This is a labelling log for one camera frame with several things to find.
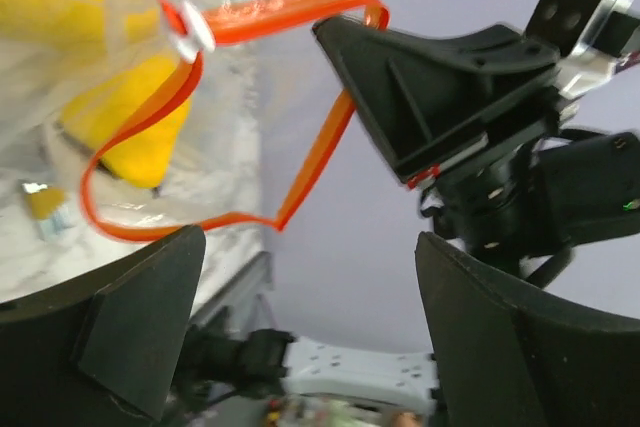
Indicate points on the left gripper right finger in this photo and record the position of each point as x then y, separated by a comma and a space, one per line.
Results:
510, 354

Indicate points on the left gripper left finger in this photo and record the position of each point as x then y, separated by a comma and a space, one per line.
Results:
101, 349

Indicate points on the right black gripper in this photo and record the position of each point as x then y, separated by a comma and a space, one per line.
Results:
428, 101

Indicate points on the yellow lemon toy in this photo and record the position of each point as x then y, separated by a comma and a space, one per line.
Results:
72, 73

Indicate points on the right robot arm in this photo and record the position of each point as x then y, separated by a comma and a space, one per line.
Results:
519, 192

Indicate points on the small yellow electronic component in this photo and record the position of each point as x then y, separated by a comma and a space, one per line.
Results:
48, 206

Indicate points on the clear zip bag orange zipper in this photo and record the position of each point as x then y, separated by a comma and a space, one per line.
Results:
232, 54

